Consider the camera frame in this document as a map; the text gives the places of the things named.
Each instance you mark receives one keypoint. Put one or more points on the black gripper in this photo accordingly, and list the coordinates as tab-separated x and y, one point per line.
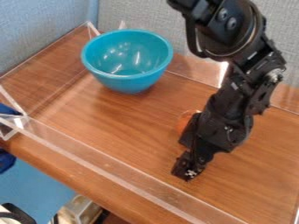
209	134

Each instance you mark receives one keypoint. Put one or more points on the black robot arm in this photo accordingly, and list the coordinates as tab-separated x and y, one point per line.
226	31

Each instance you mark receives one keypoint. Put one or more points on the blue bowl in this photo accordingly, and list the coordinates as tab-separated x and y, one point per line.
127	59

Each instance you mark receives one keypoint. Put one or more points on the clear acrylic barrier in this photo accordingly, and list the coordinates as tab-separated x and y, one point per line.
110	144

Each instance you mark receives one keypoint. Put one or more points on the clear plastic container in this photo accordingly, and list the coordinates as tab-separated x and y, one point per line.
79	211

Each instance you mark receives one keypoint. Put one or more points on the blue clamp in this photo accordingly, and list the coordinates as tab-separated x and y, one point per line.
7	158

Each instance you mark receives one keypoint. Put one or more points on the black and white object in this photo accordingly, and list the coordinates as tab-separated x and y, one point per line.
12	215

